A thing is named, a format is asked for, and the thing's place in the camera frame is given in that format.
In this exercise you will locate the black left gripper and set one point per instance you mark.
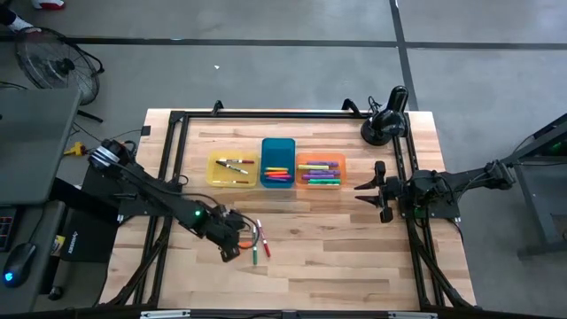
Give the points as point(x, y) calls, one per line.
point(226, 235)

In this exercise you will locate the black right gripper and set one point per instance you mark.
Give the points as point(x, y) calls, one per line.
point(385, 190)

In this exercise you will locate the fat neon orange marker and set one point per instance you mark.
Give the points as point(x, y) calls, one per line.
point(246, 244)

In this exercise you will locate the green Expo marker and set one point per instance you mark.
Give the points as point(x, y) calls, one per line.
point(254, 248)

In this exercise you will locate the teal Sharpie highlighter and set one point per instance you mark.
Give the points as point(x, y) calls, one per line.
point(324, 183)

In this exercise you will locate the green Sharpie highlighter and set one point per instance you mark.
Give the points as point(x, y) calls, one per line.
point(324, 180)

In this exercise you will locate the purple Sharpie highlighter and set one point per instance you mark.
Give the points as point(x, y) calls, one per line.
point(325, 172)
point(322, 164)
point(318, 176)

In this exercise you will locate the yellow Sharpie highlighter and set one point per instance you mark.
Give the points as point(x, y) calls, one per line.
point(313, 167)

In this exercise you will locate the black Expo marker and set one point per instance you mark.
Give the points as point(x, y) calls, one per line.
point(232, 168)

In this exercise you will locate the maroon Expo marker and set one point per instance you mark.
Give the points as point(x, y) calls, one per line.
point(237, 161)

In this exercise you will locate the pink marker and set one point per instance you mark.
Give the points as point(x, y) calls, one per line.
point(280, 176)

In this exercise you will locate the slim orange marker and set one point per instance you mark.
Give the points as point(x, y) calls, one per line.
point(277, 173)

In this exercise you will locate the yellow marker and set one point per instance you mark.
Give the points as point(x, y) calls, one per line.
point(277, 168)

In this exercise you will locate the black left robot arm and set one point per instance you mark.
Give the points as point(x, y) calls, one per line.
point(146, 190)

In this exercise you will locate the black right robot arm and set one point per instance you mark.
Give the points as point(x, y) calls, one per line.
point(452, 181)

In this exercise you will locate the orange plastic bin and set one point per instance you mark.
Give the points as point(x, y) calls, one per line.
point(343, 159)

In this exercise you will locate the yellow plastic bin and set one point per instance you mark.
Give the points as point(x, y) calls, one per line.
point(230, 175)

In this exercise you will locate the black desk lamp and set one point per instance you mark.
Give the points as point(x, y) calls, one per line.
point(385, 124)

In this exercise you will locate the teal blue plastic bin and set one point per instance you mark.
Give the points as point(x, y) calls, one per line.
point(277, 150)

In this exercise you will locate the small black square tag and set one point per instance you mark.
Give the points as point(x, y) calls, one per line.
point(145, 131)

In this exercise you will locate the black Husky case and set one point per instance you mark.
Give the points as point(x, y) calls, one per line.
point(88, 239)

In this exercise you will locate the black metal stand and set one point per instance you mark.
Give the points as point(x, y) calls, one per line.
point(532, 208)

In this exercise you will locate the yellow label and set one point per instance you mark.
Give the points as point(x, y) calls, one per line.
point(57, 245)

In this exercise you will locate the yellow connector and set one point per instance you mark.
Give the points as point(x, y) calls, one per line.
point(76, 148)

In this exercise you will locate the black round knob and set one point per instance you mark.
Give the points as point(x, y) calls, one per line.
point(55, 292)

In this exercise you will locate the black computer mouse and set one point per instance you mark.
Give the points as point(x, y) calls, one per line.
point(20, 261)

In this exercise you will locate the grey monitor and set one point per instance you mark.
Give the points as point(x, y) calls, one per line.
point(35, 146)

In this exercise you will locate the black keyboard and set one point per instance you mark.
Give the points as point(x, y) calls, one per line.
point(6, 228)

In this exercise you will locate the black floor fan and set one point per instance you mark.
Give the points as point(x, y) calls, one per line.
point(66, 66)

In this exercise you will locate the person's foot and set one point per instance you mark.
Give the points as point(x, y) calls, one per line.
point(46, 3)
point(17, 24)

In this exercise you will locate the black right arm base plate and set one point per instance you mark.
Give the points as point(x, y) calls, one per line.
point(447, 210)

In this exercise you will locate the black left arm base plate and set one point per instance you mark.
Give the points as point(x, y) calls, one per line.
point(146, 212)

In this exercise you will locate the black frame clamp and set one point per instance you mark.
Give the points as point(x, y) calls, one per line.
point(350, 106)
point(217, 107)

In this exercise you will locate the silver metal bracket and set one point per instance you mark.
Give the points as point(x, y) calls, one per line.
point(412, 315)
point(165, 314)

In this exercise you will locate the black metal table frame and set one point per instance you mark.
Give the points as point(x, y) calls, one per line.
point(288, 115)

